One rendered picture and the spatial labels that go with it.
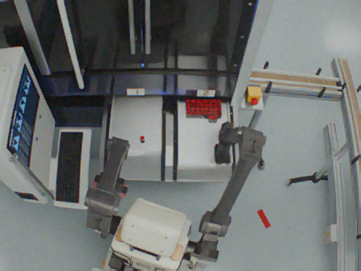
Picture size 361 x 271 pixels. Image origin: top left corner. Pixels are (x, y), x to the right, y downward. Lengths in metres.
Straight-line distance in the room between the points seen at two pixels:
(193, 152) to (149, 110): 0.31
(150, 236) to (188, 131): 0.80
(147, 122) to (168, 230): 0.83
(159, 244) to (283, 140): 1.91
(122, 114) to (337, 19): 2.86
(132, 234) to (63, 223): 1.51
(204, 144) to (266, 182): 1.04
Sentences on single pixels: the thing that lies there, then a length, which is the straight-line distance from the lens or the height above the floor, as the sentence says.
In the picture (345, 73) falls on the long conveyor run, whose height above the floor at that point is 0.97.
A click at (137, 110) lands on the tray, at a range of 2.10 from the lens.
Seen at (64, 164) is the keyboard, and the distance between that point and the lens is 2.10.
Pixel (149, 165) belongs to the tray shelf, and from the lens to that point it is 1.98.
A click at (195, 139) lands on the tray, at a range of 2.03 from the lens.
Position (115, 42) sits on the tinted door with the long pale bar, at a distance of 1.67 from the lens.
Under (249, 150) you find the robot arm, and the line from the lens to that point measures 1.31.
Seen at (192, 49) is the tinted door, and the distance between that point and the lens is 1.70.
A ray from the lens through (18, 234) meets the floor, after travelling 2.99.
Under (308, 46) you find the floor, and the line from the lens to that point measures 3.77.
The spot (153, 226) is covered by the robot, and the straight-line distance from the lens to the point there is 1.38.
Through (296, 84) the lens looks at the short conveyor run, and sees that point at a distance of 2.23.
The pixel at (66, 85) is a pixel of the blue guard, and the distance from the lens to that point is 1.99.
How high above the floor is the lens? 2.74
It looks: 66 degrees down
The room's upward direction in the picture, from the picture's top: 6 degrees clockwise
